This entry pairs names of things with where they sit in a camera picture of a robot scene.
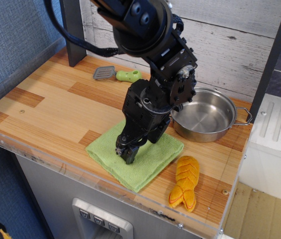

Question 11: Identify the dark grey post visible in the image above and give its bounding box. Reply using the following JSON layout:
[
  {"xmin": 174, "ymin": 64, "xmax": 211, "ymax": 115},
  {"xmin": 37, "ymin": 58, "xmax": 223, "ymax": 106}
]
[
  {"xmin": 58, "ymin": 0, "xmax": 87, "ymax": 67},
  {"xmin": 250, "ymin": 23, "xmax": 281, "ymax": 123}
]

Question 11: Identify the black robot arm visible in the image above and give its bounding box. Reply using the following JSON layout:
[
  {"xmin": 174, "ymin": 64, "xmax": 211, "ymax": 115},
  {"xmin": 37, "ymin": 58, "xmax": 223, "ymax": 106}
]
[{"xmin": 94, "ymin": 0, "xmax": 197, "ymax": 164}]

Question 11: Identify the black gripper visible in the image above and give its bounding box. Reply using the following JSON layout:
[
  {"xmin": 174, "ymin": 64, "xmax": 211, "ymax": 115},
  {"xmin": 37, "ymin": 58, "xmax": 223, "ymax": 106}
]
[{"xmin": 115, "ymin": 79, "xmax": 172, "ymax": 165}]

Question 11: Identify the stainless steel pot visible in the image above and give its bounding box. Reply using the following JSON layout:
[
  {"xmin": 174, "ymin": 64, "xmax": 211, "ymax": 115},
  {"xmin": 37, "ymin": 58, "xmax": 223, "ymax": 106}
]
[{"xmin": 171, "ymin": 88, "xmax": 253, "ymax": 143}]

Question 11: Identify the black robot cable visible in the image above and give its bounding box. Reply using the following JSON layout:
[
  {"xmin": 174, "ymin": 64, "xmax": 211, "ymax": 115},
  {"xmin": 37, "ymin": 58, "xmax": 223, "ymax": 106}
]
[{"xmin": 43, "ymin": 0, "xmax": 121, "ymax": 57}]

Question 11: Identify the silver button panel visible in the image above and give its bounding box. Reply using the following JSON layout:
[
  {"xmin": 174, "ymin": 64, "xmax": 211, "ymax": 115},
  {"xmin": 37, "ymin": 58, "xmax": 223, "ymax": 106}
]
[{"xmin": 72, "ymin": 198, "xmax": 134, "ymax": 239}]

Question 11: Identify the dark grey left post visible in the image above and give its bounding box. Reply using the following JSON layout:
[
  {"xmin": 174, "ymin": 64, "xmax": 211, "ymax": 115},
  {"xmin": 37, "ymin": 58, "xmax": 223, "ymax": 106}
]
[{"xmin": 58, "ymin": 0, "xmax": 87, "ymax": 67}]

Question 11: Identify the white ribbed toy appliance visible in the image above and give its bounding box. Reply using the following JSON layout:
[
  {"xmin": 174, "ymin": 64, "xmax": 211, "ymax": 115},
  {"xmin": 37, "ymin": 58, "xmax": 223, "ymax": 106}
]
[{"xmin": 239, "ymin": 94, "xmax": 281, "ymax": 199}]

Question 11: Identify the orange plush shrimp tempura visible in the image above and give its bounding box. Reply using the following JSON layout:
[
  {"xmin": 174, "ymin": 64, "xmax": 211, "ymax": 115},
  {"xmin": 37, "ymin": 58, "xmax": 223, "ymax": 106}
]
[{"xmin": 168, "ymin": 156, "xmax": 200, "ymax": 212}]

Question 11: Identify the clear acrylic table guard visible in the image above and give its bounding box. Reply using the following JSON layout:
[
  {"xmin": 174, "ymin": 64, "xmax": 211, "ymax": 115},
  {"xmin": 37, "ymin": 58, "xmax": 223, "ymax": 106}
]
[{"xmin": 0, "ymin": 123, "xmax": 252, "ymax": 239}]

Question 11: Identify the green cloth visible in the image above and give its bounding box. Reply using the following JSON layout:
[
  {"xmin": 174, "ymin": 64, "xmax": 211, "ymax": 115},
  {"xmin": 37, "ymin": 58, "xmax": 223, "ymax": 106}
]
[{"xmin": 86, "ymin": 120, "xmax": 184, "ymax": 193}]

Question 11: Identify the toy spatula green handle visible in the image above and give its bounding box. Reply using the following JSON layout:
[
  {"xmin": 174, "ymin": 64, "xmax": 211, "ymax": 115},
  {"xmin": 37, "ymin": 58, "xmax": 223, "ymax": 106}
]
[{"xmin": 93, "ymin": 66, "xmax": 142, "ymax": 83}]

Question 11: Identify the dark grey right post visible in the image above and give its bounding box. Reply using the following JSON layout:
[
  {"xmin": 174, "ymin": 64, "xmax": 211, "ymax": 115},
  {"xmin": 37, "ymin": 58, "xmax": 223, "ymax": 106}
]
[{"xmin": 250, "ymin": 23, "xmax": 281, "ymax": 123}]

